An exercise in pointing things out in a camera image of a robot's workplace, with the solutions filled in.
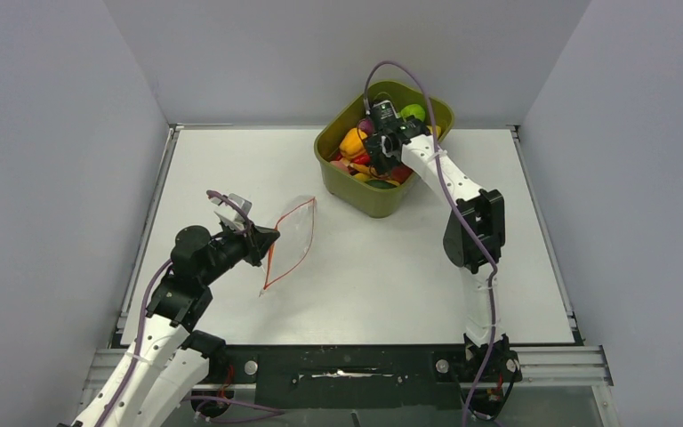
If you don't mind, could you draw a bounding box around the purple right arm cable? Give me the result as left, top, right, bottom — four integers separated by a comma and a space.
363, 60, 499, 427

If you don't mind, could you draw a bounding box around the olive green plastic tub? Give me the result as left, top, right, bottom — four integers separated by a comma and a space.
314, 80, 454, 218

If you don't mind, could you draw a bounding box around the dark green avocado toy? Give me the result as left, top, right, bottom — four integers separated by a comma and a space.
366, 180, 399, 189

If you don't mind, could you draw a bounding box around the yellow bell pepper toy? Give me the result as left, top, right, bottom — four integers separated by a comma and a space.
339, 128, 367, 160

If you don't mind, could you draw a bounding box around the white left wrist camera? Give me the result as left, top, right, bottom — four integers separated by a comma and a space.
207, 191, 253, 234

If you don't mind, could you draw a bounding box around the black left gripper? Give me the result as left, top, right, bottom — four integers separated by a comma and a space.
199, 217, 280, 286

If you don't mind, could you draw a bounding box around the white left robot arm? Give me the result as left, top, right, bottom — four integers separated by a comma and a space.
73, 225, 280, 426

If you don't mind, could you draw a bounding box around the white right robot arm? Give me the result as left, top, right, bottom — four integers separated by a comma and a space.
364, 100, 518, 382

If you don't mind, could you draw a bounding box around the purple onion toy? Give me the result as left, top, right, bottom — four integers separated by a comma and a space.
357, 117, 375, 135

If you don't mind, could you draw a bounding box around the green lime toy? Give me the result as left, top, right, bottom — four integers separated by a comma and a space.
399, 103, 427, 123

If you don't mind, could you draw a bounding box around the clear zip top bag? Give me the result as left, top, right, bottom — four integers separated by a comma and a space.
259, 195, 317, 296

